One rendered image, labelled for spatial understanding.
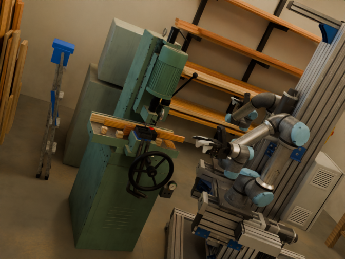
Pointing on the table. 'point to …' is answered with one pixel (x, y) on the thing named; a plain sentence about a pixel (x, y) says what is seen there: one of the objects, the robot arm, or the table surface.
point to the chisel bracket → (146, 114)
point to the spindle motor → (167, 72)
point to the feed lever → (177, 90)
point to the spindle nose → (154, 104)
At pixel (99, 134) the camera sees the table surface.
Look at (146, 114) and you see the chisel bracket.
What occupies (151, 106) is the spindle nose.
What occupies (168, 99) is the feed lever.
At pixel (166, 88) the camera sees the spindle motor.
